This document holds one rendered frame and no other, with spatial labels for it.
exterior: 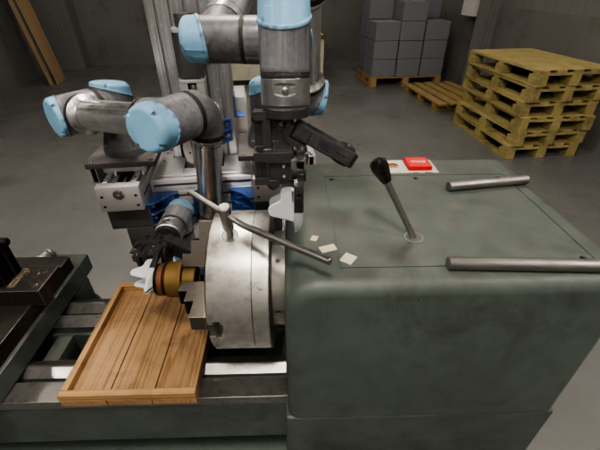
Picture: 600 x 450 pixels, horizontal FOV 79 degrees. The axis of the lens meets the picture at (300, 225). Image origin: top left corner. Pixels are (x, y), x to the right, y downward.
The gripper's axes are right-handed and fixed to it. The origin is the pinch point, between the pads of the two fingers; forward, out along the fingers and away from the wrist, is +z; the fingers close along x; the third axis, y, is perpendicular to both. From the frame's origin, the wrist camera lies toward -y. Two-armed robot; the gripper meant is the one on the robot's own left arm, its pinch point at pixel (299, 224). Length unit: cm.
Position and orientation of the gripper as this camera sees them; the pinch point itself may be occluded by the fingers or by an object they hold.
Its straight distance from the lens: 64.9
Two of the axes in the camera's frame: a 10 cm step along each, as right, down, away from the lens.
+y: -10.0, 0.2, -0.2
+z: 0.0, 9.1, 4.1
